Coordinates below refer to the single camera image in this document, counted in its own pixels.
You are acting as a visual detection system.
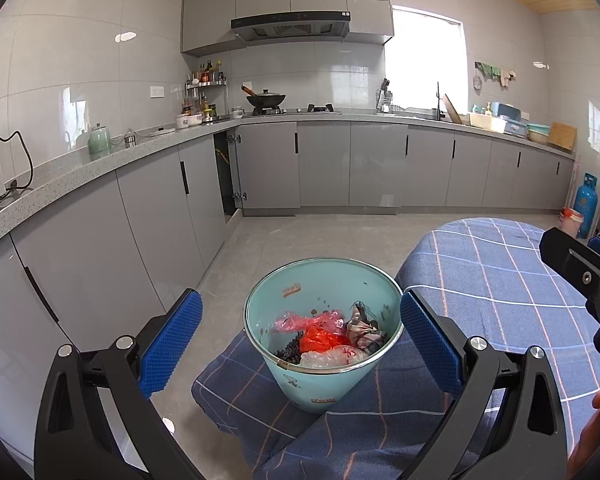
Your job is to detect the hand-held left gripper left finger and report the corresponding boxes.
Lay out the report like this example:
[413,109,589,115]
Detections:
[34,289,204,480]

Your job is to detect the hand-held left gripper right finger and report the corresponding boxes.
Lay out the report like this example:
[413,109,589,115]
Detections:
[400,290,568,480]

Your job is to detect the beige wrapper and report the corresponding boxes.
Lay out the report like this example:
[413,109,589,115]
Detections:
[345,300,388,351]

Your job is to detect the white printed plastic bag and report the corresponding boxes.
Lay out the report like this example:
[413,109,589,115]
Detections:
[297,345,371,370]

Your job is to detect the red plastic bag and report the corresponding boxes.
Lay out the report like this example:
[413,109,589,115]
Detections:
[299,327,351,353]

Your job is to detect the black mesh scrubber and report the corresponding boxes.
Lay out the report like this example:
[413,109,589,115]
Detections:
[275,337,303,366]

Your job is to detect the clear plastic bag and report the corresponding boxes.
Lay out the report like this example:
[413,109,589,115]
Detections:
[274,310,345,335]

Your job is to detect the teal printed trash bin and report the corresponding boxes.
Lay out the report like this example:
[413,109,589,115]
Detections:
[243,257,406,415]

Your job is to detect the blue gas cylinder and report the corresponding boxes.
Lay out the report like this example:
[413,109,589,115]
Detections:
[574,172,598,238]

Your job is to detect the blue plaid tablecloth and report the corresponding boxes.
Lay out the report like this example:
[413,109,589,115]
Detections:
[191,217,600,480]

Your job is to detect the wooden cutting board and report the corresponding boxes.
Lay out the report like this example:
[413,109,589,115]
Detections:
[549,121,577,152]

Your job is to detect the blue storage box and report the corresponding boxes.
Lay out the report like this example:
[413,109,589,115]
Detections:
[491,102,530,137]

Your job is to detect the white dish basin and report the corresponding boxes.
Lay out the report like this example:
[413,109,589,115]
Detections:
[469,111,508,133]

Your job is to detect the grey base cabinets with countertop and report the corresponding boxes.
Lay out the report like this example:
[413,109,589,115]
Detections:
[0,112,576,461]

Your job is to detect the leaning chopping board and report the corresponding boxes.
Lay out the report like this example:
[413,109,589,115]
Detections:
[442,94,463,125]

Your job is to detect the green kettle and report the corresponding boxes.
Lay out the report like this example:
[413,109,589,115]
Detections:
[88,122,113,156]

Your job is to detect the knife rack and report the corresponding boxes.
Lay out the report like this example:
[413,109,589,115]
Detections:
[377,78,395,113]

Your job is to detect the bright window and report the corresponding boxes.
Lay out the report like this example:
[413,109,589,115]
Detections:
[385,5,467,111]

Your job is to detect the metal spice rack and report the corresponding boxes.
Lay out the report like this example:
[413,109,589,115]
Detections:
[185,60,229,121]

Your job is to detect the black wok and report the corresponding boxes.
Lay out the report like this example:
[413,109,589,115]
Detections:
[241,85,287,109]

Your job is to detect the black gas stove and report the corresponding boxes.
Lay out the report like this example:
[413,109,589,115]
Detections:
[245,103,343,117]

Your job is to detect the row of condiment bottles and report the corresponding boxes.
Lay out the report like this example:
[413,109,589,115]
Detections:
[190,60,226,85]

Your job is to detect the black range hood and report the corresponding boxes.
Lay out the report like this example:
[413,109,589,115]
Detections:
[230,10,352,43]

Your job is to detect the wall hooks with cloths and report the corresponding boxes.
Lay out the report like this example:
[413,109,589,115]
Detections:
[475,61,517,86]

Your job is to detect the black power cable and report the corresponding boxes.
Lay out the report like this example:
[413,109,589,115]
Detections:
[0,130,35,196]

